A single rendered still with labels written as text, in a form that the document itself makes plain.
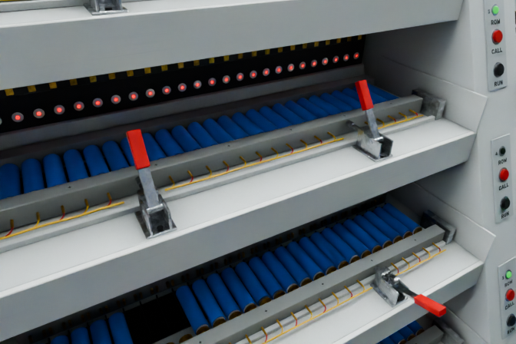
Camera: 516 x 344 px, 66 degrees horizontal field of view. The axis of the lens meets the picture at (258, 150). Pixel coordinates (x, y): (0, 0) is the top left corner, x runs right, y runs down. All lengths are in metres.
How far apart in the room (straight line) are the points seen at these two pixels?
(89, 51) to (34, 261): 0.18
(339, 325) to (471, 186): 0.27
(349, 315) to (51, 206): 0.36
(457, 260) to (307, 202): 0.29
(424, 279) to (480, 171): 0.16
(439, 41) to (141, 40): 0.41
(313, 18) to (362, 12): 0.07
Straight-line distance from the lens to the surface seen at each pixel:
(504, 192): 0.67
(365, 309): 0.55
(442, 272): 0.63
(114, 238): 0.38
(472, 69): 0.59
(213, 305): 0.51
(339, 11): 0.45
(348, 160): 0.48
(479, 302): 0.72
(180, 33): 0.36
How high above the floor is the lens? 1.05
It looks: 11 degrees down
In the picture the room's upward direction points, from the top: 10 degrees counter-clockwise
